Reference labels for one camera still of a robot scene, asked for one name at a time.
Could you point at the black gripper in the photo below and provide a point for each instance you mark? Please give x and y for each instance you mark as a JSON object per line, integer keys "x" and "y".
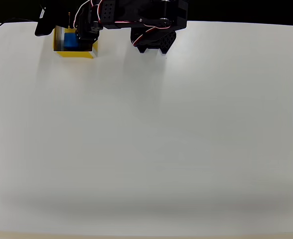
{"x": 88, "y": 35}

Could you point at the blue cube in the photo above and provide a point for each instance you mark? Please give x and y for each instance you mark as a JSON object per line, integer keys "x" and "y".
{"x": 70, "y": 41}

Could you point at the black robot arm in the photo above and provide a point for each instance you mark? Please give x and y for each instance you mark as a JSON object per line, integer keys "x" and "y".
{"x": 149, "y": 12}

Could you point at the yellow open paper box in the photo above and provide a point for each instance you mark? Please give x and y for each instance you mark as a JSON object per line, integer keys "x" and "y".
{"x": 74, "y": 54}

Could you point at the black bar-shaped webcam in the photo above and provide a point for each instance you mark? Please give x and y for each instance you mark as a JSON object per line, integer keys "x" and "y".
{"x": 45, "y": 22}

